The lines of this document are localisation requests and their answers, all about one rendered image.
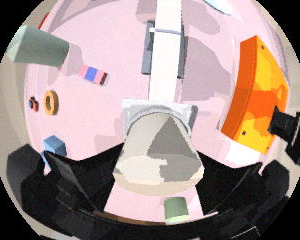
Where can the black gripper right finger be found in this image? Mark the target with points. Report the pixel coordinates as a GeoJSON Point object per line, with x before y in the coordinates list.
{"type": "Point", "coordinates": [219, 181]}

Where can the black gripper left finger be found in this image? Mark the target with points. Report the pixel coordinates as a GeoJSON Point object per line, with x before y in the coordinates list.
{"type": "Point", "coordinates": [93, 175]}

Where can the red toy car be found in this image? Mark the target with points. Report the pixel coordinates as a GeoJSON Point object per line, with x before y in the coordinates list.
{"type": "Point", "coordinates": [33, 104]}

